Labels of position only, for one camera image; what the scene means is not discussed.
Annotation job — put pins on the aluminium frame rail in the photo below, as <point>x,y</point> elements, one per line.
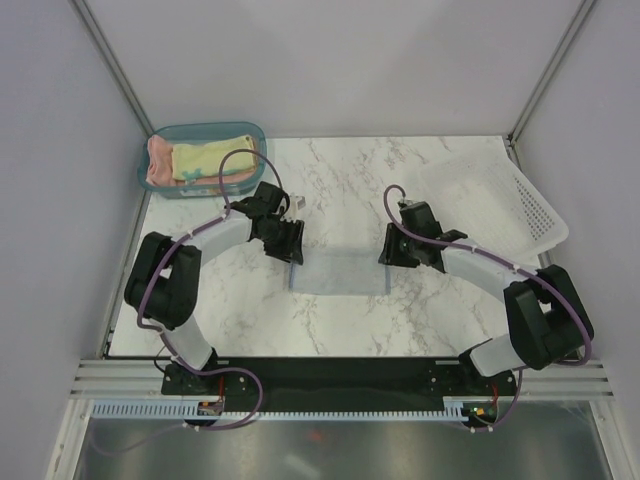
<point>139,378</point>

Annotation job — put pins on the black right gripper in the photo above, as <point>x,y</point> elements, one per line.
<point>390,253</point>

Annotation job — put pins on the teal transparent plastic bin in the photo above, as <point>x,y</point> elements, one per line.
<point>201,133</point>

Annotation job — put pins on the white slotted cable duct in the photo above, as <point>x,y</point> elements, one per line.
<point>200,411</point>

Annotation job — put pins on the yellow green towel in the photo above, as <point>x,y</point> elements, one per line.
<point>194,162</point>

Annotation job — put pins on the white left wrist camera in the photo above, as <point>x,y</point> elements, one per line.
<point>296,204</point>

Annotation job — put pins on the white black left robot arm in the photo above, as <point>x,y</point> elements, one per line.
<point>163,284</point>

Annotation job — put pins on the white perforated plastic basket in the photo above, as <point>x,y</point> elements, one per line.
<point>483,194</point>

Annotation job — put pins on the pink towel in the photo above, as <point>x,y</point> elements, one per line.
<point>159,171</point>

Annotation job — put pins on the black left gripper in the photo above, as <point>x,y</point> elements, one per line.
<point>291,250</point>

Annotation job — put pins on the blue towel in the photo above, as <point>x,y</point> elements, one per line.
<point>339,271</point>

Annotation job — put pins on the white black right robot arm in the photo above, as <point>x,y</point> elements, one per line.
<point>546,320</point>

